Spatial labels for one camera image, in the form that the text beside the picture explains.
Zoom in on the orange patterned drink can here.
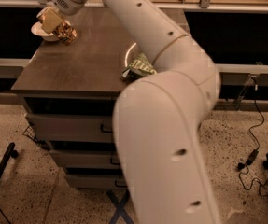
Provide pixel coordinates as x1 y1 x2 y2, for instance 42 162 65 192
53 20 77 45

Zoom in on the green kettle chips bag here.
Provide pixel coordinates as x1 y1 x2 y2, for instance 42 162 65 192
122 53 157 79

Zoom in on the white paper bowl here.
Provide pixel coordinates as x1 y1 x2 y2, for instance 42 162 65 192
31 21 60 42

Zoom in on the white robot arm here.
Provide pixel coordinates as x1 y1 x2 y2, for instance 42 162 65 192
37 0 221 224

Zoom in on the black power adapter cable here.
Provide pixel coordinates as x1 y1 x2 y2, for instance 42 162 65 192
236 75 268 198

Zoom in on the blue tape cross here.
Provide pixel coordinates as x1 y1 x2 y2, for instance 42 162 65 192
106 190 134 224

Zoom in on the black wire basket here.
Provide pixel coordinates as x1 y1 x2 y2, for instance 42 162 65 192
22 125 50 151

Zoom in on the grey drawer cabinet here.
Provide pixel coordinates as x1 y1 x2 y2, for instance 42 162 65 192
13 8 136 189

